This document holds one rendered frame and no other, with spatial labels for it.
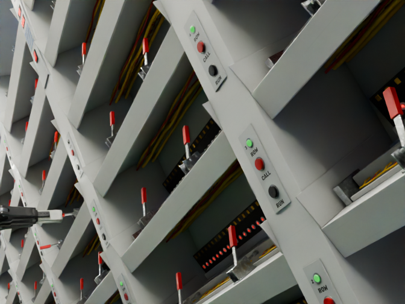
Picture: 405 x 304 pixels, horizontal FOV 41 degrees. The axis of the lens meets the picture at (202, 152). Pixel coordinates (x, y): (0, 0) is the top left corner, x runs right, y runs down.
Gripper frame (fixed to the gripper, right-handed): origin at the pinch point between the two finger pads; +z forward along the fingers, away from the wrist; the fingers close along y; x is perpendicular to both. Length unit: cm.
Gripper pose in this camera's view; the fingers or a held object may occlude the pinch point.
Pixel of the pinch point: (49, 216)
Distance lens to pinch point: 160.7
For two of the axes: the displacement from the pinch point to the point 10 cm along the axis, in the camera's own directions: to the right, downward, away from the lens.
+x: -1.8, -8.8, 4.4
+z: 9.1, 0.2, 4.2
